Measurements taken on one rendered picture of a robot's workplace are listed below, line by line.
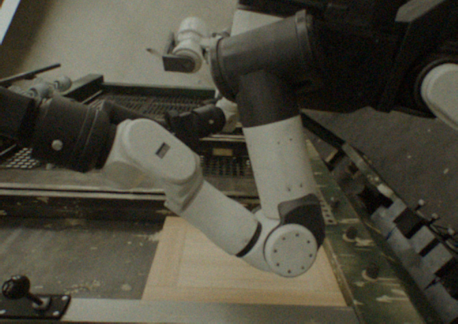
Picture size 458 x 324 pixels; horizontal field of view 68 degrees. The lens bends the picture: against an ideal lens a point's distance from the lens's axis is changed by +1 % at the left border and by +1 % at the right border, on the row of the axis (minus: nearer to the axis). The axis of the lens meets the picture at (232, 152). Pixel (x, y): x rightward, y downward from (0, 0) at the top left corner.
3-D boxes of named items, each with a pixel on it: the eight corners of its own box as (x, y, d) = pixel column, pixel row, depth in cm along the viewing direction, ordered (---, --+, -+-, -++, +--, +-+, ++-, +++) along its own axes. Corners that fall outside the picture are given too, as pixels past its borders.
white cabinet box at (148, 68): (272, 132, 475) (142, 48, 430) (249, 165, 489) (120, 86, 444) (266, 122, 533) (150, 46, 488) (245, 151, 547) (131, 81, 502)
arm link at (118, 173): (56, 181, 48) (135, 202, 53) (71, 151, 40) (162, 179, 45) (80, 116, 53) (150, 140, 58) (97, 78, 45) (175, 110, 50)
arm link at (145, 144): (95, 166, 48) (172, 219, 51) (112, 140, 42) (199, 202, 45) (122, 136, 53) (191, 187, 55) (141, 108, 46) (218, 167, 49)
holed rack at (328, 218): (337, 226, 88) (337, 224, 88) (326, 225, 88) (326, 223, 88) (268, 89, 241) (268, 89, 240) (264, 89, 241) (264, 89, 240)
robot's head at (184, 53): (206, 27, 70) (169, 24, 70) (200, 53, 64) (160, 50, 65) (207, 53, 75) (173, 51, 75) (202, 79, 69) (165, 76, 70)
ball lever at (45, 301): (52, 317, 61) (18, 297, 50) (30, 316, 61) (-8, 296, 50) (59, 295, 63) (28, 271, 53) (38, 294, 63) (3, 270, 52)
